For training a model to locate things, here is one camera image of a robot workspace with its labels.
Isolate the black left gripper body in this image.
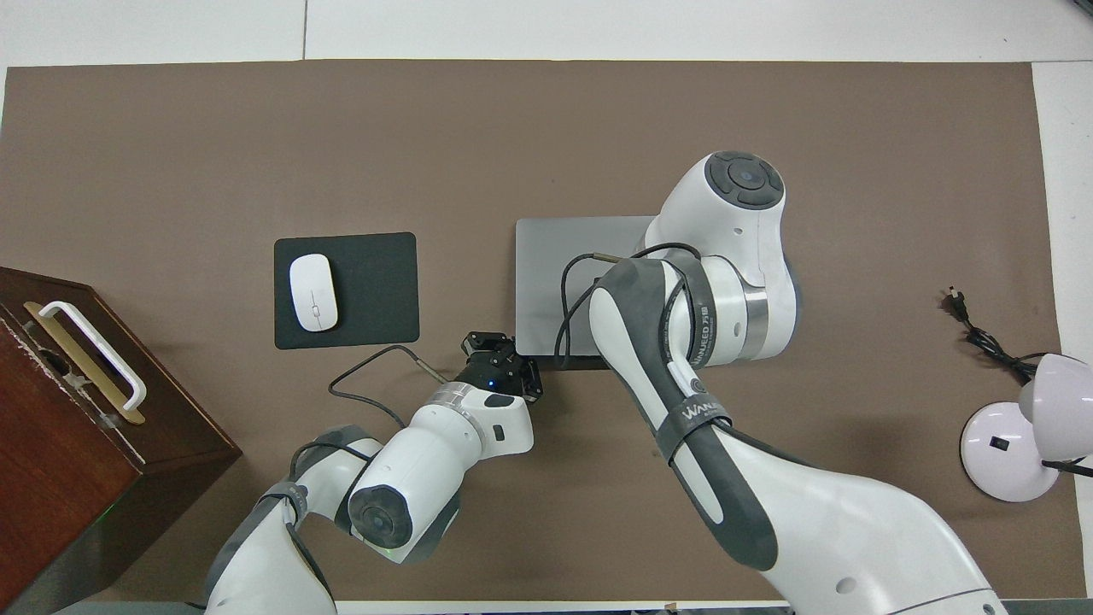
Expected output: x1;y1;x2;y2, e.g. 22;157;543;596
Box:
457;344;537;401

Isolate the silver grey laptop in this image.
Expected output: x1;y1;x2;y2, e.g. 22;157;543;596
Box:
515;216;663;371

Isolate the black mouse pad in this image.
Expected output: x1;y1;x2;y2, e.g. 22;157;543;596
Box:
273;231;421;350

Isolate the white computer mouse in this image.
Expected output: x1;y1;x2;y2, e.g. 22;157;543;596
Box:
289;254;339;332

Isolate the brown table mat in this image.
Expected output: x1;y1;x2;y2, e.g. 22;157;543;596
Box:
0;60;1064;603

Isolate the dark brown wooden box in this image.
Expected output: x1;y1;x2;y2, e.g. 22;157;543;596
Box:
0;266;243;612

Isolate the white desk lamp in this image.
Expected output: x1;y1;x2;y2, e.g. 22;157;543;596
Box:
960;353;1093;503

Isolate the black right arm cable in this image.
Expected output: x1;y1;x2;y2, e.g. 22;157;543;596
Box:
553;243;703;370

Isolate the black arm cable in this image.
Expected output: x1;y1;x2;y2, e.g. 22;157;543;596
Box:
289;343;451;513
553;243;703;370

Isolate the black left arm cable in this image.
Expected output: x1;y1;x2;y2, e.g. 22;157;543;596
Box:
289;343;451;513

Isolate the white box handle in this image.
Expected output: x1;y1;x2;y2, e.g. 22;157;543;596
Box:
38;301;148;413

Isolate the black lamp power cable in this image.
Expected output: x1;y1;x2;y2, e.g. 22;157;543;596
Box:
946;288;1093;479

